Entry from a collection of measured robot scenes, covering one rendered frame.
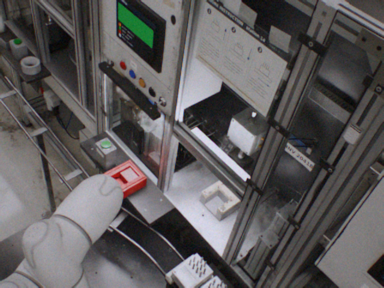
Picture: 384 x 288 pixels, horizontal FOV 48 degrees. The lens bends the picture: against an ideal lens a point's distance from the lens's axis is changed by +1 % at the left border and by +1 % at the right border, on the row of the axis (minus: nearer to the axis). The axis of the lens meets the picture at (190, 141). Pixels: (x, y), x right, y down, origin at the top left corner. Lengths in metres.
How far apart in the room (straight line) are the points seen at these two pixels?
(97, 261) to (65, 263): 0.84
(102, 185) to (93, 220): 0.11
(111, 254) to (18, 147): 1.55
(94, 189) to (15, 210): 1.83
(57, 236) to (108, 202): 0.17
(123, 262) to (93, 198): 0.83
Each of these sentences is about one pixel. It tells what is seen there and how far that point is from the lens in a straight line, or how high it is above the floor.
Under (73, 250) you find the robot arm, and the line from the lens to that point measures 1.15.
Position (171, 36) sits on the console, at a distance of 1.35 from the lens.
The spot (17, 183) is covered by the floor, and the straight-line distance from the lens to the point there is 3.12.
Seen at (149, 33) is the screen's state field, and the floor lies 1.67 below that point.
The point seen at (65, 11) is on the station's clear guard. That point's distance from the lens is 2.06.
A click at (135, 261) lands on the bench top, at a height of 0.68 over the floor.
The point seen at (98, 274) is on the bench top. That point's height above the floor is 0.68.
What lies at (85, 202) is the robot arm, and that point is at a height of 1.48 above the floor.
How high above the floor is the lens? 2.45
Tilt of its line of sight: 47 degrees down
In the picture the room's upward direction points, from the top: 11 degrees clockwise
